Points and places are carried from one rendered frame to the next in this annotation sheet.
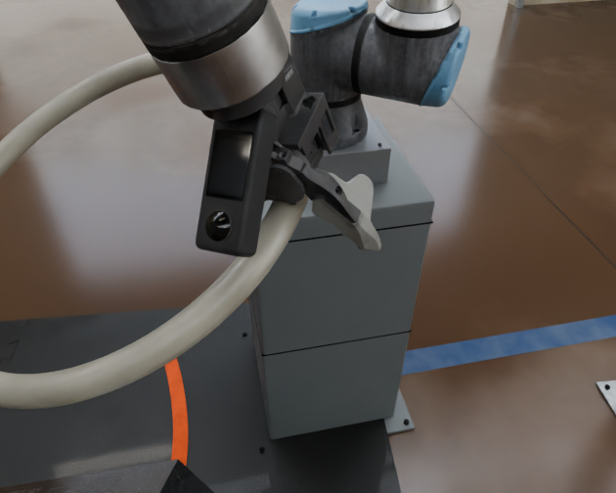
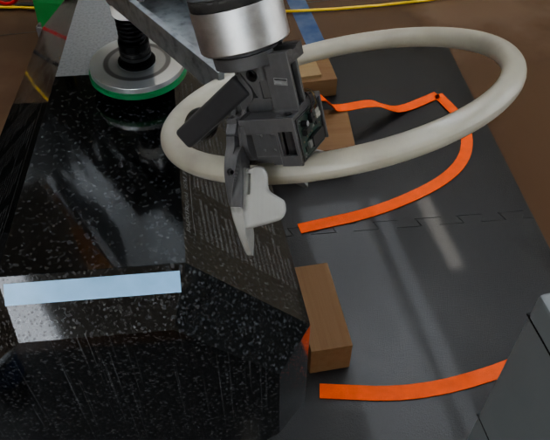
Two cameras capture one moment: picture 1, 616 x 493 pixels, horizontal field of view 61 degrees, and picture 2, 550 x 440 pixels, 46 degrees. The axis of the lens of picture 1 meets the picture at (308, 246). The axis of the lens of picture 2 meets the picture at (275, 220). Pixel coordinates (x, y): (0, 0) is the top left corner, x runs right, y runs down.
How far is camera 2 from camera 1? 0.68 m
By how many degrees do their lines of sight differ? 62
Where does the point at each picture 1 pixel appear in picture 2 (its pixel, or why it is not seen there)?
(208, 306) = (184, 154)
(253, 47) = (200, 27)
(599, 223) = not seen: outside the picture
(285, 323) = (504, 417)
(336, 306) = not seen: outside the picture
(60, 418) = (428, 278)
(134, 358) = (166, 139)
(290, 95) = (276, 97)
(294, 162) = (230, 128)
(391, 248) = not seen: outside the picture
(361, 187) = (271, 205)
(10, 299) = not seen: outside the picture
